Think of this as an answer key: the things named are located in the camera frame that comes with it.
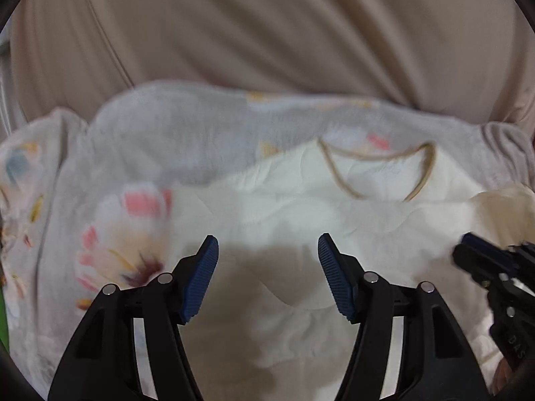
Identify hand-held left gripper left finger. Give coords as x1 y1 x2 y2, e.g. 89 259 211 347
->
48 235 220 401

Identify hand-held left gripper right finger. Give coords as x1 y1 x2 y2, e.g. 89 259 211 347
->
318 233 491 401

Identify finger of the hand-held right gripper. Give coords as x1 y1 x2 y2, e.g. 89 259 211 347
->
452 233 535 292

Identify white quilted jacket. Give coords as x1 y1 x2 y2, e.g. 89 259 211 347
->
169 140 535 401

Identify person's right hand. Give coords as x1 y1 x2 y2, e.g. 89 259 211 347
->
490 357 519 397

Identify floral printed blanket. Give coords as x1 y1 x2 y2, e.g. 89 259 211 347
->
0 79 535 401

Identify green object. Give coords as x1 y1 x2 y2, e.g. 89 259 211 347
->
0 284 11 354

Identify beige curtain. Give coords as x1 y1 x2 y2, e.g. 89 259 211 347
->
8 0 535 134

